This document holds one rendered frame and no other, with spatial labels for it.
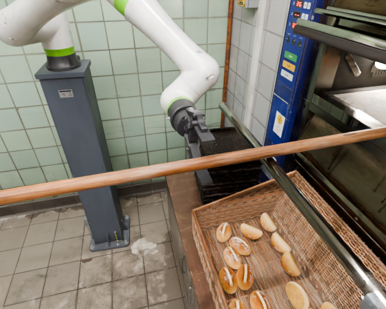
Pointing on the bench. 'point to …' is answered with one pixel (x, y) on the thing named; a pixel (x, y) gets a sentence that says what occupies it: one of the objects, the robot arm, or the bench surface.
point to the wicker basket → (208, 265)
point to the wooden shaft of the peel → (181, 167)
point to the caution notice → (279, 124)
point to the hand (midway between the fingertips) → (206, 159)
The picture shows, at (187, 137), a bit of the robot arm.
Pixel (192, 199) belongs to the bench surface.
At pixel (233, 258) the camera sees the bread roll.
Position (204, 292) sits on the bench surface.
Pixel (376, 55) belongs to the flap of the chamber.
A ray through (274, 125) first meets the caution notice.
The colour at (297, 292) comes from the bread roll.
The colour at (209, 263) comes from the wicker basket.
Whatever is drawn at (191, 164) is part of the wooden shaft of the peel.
